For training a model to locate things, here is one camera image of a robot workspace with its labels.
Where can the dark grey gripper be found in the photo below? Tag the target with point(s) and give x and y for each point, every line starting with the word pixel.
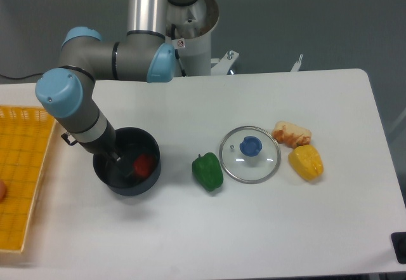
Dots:
pixel 100 139

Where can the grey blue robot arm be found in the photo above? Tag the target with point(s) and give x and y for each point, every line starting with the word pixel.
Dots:
pixel 146 55

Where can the dark blue cooking pot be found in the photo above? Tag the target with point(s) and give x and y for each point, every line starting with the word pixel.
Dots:
pixel 130 142

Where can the glass pot lid blue knob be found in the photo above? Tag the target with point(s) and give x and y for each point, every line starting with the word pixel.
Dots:
pixel 249 154

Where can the red bell pepper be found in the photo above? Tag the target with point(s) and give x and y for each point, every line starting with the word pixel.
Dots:
pixel 144 165

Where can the green bell pepper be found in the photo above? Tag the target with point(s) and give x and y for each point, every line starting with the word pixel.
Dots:
pixel 207 170

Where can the yellow plastic basket tray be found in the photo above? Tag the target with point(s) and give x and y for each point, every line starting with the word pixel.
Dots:
pixel 26 133

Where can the toasted bread piece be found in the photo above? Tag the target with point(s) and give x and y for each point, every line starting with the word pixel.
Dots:
pixel 291 134

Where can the yellow bell pepper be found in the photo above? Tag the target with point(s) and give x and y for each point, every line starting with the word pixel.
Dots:
pixel 306 162

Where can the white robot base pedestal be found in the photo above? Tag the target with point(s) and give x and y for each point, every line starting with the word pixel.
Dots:
pixel 189 28

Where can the white metal mount bracket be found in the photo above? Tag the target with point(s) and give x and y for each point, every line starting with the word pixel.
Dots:
pixel 225 65

